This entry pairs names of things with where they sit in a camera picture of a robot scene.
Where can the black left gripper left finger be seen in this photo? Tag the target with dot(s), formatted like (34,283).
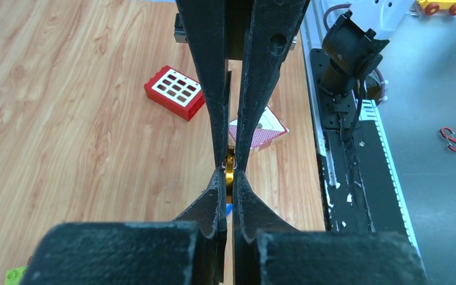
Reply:
(186,250)

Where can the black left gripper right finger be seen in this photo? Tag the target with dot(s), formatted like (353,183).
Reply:
(268,250)

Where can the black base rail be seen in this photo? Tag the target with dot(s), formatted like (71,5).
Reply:
(359,189)

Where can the red S-shaped carabiner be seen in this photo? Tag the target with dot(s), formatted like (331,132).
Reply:
(449,135)

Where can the toy brick car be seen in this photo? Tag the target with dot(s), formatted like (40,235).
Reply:
(14,276)

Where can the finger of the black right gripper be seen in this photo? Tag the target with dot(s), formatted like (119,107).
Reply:
(267,67)
(208,71)

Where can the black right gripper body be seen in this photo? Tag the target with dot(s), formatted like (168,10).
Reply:
(237,30)

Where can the red patterned card box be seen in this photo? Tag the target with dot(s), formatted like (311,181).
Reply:
(268,131)

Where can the gold S-shaped carabiner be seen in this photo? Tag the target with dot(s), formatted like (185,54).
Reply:
(229,166)

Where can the red toy window brick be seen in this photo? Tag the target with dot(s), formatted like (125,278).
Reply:
(176,92)

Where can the silver key with blue tag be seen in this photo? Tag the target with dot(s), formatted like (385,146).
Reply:
(229,209)

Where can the yellow toy vehicle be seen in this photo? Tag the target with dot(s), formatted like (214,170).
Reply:
(431,7)

